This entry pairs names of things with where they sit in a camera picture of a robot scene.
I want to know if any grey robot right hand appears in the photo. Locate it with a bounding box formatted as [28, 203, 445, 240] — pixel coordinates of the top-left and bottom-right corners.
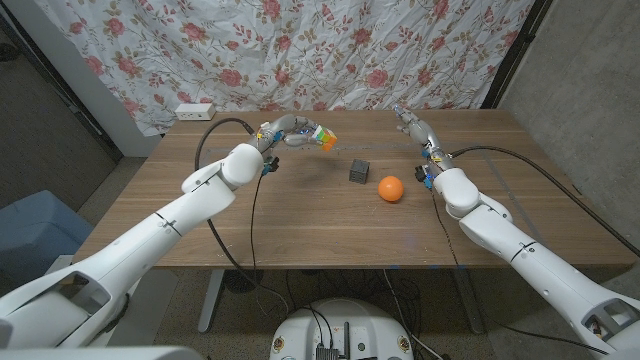
[392, 103, 455, 177]

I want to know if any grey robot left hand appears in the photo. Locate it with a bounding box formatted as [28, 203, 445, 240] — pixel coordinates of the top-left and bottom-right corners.
[255, 113, 326, 154]

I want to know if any multicoloured Rubik's cube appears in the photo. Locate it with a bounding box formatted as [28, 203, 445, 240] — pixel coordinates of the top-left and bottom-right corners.
[310, 124, 339, 153]

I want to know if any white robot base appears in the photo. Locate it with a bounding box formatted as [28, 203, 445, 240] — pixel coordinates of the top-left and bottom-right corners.
[268, 298, 415, 360]

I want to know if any grey tape outline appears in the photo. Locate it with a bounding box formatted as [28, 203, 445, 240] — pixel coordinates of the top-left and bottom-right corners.
[149, 142, 556, 266]

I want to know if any orange ball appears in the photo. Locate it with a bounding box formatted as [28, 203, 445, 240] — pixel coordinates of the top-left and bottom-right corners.
[377, 175, 405, 203]

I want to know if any dark grey ribbed block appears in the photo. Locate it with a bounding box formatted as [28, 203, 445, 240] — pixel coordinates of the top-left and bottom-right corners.
[348, 158, 371, 185]

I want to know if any floral backdrop cloth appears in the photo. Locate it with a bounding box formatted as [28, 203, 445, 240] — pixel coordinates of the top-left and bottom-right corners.
[34, 0, 536, 137]

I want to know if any white power strip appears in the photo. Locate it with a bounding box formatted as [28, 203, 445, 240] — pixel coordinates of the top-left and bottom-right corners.
[174, 102, 217, 122]

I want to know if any black round floor stand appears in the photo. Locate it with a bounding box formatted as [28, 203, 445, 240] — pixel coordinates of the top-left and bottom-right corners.
[222, 269, 265, 294]

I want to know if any grey table leg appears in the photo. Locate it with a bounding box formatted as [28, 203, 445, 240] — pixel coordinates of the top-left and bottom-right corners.
[452, 269, 486, 335]

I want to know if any white table leg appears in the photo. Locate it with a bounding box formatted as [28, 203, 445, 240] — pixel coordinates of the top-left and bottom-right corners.
[197, 269, 226, 335]

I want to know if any blue plastic bin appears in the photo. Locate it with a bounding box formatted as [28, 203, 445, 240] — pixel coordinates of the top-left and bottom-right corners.
[0, 189, 95, 296]

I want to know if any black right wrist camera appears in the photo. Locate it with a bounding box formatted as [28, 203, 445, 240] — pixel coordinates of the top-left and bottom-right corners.
[413, 164, 434, 190]

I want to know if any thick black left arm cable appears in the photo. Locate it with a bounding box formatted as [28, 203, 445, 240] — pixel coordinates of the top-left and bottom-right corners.
[193, 117, 291, 316]

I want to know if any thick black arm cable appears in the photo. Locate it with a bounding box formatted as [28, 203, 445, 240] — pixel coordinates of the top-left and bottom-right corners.
[448, 145, 640, 259]
[193, 117, 291, 316]

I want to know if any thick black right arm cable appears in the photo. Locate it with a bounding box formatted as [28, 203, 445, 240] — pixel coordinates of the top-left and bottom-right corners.
[448, 145, 640, 259]

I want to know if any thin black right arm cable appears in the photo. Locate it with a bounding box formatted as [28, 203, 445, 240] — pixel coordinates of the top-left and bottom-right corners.
[431, 192, 460, 266]

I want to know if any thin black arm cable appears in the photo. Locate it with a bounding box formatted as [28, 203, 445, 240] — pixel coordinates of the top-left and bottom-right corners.
[431, 192, 460, 266]
[249, 173, 264, 281]

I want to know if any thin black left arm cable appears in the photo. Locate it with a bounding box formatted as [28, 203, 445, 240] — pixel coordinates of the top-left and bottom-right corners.
[249, 173, 264, 281]

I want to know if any black backdrop frame pole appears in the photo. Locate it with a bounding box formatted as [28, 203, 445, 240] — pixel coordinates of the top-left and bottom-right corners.
[480, 0, 554, 110]
[0, 9, 124, 162]

